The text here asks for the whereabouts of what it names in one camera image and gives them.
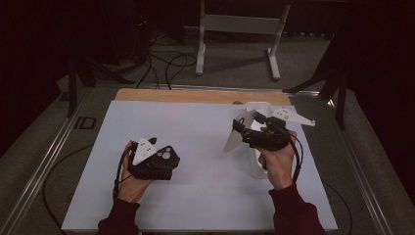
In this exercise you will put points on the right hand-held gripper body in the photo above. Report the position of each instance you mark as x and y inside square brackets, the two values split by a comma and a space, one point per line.
[274, 138]

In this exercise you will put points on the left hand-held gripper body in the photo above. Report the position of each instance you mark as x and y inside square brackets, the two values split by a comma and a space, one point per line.
[143, 151]

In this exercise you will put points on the black phone case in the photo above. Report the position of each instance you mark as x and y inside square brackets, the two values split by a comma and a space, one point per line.
[169, 168]

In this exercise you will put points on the person's right hand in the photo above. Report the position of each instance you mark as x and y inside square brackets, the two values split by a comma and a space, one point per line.
[277, 169]

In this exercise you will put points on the person's left hand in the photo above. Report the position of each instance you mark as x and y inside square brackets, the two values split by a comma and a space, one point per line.
[130, 189]

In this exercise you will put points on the white table sheet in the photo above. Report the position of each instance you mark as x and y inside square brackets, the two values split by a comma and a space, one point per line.
[195, 179]

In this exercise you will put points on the black stand legs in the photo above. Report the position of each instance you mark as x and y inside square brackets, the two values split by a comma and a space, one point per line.
[72, 91]
[341, 104]

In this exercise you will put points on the white metal stand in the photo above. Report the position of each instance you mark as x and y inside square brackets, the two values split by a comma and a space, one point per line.
[241, 24]

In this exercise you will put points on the dark red curtain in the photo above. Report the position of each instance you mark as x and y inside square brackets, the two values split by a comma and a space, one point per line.
[385, 81]
[26, 81]

